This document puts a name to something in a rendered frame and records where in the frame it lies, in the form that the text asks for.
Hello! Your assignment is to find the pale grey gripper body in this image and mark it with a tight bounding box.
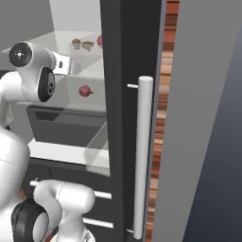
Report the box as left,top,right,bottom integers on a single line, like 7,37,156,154
62,55,73,77

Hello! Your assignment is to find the clear glass fridge shelf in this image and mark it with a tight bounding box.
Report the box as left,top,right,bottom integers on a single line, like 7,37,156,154
0,30,105,80

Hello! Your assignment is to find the dark grey fridge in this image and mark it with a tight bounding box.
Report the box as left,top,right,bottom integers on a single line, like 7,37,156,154
0,0,113,242

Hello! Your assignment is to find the dark fridge door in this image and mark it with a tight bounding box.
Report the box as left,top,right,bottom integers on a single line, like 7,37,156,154
99,0,164,242

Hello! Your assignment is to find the dark grey fridge crisper drawer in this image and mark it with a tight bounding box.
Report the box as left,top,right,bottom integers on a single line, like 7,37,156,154
26,105,110,149

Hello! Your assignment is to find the clear fridge door bin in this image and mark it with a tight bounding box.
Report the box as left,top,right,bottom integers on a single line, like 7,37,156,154
83,120,112,178

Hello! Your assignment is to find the grey cabinet side panel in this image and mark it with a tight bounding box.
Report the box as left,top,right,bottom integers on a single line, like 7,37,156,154
150,0,242,242

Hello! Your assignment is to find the silver fridge door handle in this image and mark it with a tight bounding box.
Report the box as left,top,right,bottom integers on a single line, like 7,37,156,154
127,75,155,241

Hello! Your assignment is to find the silver freezer drawer handle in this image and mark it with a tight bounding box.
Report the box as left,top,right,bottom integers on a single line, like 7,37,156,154
81,216,114,230
29,180,113,200

